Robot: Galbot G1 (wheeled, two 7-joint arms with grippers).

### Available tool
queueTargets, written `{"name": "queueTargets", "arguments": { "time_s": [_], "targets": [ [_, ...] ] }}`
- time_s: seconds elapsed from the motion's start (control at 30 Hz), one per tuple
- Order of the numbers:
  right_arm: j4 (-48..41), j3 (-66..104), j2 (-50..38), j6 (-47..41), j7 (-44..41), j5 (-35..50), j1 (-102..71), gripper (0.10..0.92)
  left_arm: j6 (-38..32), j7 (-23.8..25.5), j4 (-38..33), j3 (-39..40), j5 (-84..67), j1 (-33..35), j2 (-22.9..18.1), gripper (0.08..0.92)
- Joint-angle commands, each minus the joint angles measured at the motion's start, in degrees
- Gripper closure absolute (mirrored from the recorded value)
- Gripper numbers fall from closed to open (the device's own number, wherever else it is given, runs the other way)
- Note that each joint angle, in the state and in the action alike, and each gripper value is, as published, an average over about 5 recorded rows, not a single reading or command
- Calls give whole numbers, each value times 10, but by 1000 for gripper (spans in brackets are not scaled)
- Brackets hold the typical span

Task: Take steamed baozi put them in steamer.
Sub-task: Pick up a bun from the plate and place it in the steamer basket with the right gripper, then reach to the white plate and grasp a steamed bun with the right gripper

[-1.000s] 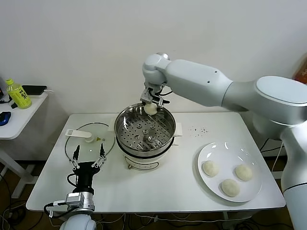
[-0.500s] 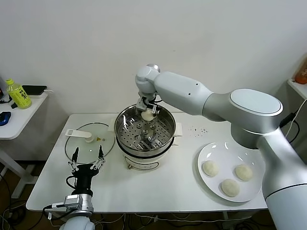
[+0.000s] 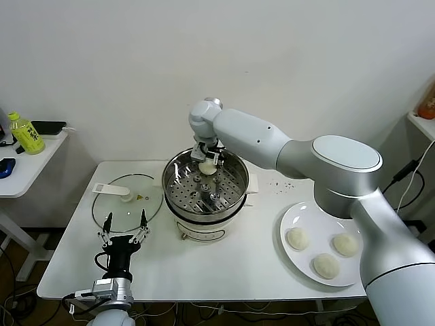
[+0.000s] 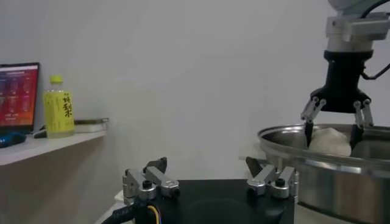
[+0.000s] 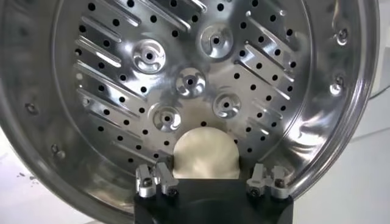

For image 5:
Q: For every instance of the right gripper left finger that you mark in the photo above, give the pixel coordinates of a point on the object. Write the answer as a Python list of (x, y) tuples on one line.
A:
[(166, 179)]

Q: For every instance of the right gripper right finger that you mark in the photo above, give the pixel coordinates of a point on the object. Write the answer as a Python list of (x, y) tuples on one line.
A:
[(259, 182)]

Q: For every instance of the white steamed baozi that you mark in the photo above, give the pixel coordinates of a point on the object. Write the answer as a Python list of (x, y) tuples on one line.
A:
[(205, 152)]

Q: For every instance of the stainless steel steamer basket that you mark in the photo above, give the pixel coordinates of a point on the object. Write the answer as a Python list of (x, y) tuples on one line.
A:
[(182, 45)]

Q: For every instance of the scattered dark crumbs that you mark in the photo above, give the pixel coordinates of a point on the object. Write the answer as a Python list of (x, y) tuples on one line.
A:
[(33, 180)]

